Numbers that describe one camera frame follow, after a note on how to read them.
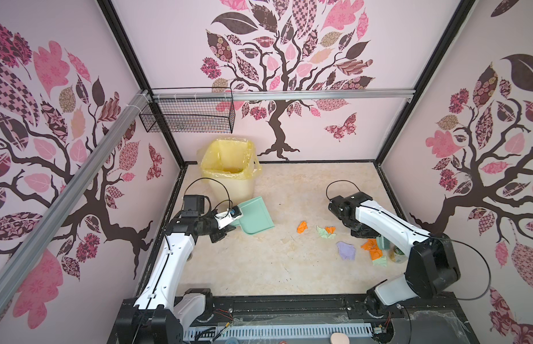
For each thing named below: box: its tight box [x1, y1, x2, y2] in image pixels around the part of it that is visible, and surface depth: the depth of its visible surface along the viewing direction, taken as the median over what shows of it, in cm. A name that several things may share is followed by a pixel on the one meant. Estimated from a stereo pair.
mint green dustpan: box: [232, 195, 276, 236], surface depth 84 cm
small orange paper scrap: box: [296, 220, 309, 235], surface depth 96 cm
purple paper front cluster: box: [335, 240, 357, 261], surface depth 89 cm
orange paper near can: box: [360, 238, 383, 261], surface depth 87 cm
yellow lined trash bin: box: [198, 137, 263, 205], surface depth 94 cm
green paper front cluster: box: [316, 225, 336, 240], surface depth 94 cm
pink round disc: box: [330, 332, 350, 344], surface depth 68 cm
